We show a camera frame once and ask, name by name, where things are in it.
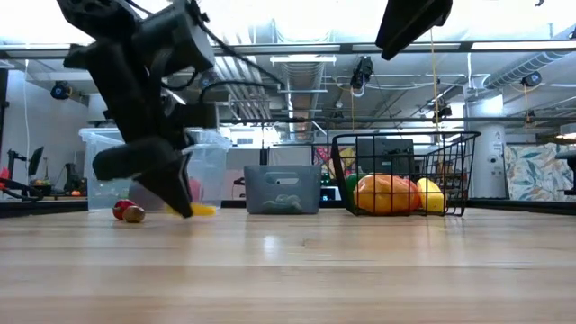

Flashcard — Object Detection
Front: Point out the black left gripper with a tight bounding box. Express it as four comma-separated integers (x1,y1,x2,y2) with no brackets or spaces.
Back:
62,40,218,220

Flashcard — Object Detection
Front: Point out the small yellow chili pepper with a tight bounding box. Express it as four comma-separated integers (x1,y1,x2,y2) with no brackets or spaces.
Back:
164,202,218,218

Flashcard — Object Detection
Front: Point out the white garlic bulb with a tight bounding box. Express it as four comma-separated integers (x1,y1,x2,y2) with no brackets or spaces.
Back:
262,193,303,214

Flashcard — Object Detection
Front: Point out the large green bell pepper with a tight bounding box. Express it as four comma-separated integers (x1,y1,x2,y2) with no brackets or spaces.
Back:
345,173,366,199

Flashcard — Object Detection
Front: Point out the orange yellow bell pepper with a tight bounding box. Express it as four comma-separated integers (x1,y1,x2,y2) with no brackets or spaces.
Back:
353,174,422,216

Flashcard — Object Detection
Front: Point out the long yellow squash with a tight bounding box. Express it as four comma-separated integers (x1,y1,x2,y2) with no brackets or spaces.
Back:
416,177,446,213

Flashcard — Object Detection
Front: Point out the small red bell pepper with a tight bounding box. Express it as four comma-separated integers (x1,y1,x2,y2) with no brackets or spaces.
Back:
112,199,137,221

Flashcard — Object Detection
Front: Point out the clear plastic bin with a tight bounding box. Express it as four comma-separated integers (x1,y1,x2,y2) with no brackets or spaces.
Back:
78,126,231,212

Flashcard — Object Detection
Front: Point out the black ceiling-hung device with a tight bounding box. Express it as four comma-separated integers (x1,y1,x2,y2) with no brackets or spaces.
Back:
349,56,374,98

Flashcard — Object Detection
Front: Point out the overhead rig light bar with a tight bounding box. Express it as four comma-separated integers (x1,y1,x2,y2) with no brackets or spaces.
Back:
0,40,576,59

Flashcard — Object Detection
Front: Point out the white ceiling lamp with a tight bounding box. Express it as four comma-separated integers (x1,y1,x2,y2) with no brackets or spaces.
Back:
269,55,338,65

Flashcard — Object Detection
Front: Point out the black tilted monitor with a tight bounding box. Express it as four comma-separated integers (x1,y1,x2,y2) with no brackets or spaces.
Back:
27,146,45,176

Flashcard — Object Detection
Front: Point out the black background crossbar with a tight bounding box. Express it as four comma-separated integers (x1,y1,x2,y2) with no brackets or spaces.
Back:
215,116,576,126

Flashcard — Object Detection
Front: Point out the dark grey monitor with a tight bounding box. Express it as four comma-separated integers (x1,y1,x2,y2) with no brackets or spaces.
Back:
355,138,415,175

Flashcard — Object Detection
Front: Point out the grey plastic basket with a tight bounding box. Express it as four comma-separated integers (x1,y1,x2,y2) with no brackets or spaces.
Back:
243,165,323,216

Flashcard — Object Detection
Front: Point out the white round column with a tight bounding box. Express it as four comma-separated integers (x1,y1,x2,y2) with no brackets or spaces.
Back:
467,96,508,198

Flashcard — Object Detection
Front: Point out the yellow hanging cord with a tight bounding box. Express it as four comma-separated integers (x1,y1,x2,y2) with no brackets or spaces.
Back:
429,29,440,134

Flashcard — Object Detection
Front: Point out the black table frame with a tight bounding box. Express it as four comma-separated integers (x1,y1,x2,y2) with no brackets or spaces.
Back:
0,197,576,220

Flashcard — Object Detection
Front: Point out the silver ceiling duct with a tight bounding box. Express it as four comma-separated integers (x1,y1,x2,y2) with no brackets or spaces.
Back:
281,62,325,131

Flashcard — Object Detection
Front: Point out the silver spiral duct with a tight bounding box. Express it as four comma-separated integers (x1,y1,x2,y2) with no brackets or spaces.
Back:
483,49,576,90

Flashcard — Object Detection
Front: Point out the black wire basket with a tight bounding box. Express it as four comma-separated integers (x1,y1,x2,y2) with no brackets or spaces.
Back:
331,130,482,218

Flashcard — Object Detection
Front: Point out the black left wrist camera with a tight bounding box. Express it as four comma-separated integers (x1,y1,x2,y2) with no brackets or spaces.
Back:
132,0,216,77

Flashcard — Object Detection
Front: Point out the pink yellow wall picture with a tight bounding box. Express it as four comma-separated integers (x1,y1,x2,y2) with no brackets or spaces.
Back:
314,144,356,181

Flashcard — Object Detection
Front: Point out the leaf pattern wall picture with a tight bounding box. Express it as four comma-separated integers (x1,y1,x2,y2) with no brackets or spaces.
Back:
503,142,576,202

